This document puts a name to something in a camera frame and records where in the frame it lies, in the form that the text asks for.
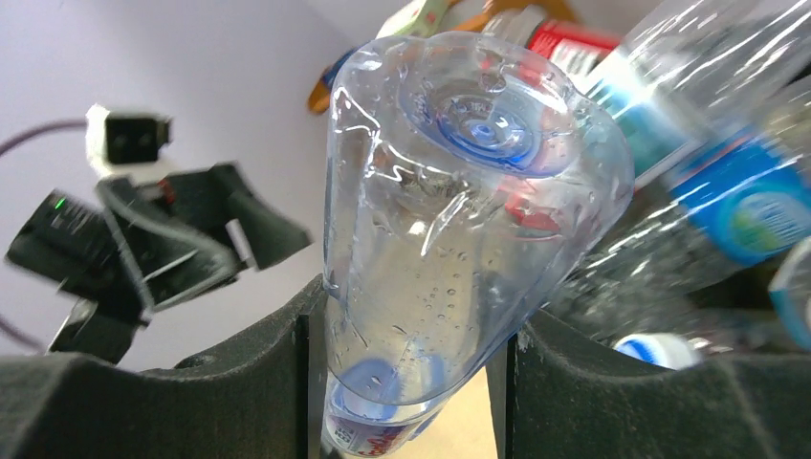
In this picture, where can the clear unlabelled bottle white cap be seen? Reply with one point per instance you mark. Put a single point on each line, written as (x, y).
(662, 349)

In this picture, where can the red and blue label bottle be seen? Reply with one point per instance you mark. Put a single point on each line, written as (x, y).
(691, 70)

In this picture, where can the blue label clear bottle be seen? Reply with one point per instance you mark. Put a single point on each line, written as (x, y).
(727, 208)

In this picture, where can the white label clear bottle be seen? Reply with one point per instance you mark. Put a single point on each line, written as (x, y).
(789, 291)

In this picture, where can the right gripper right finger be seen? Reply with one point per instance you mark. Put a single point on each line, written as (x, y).
(557, 394)

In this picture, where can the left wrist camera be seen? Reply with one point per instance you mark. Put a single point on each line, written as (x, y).
(128, 143)

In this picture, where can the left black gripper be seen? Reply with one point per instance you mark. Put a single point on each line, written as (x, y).
(149, 247)

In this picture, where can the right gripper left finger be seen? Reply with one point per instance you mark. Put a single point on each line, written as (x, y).
(258, 394)

